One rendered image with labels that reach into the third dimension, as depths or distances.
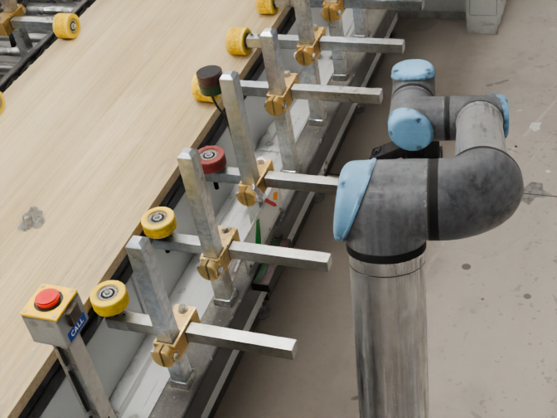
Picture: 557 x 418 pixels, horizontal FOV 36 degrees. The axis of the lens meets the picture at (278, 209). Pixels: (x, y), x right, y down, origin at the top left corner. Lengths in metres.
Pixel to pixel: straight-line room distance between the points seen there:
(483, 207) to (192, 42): 1.68
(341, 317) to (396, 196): 1.80
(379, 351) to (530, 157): 2.36
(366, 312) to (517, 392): 1.51
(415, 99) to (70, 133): 1.05
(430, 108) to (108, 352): 0.91
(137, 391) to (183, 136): 0.68
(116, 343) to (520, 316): 1.42
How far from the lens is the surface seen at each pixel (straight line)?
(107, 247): 2.01
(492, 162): 1.23
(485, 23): 4.38
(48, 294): 1.44
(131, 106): 2.48
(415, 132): 1.74
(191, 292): 2.24
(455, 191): 1.18
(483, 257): 3.13
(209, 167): 2.17
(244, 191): 2.11
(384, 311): 1.25
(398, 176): 1.19
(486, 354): 2.82
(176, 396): 1.92
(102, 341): 2.00
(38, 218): 2.15
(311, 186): 2.12
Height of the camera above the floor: 2.15
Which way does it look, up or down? 39 degrees down
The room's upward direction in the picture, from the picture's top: 11 degrees counter-clockwise
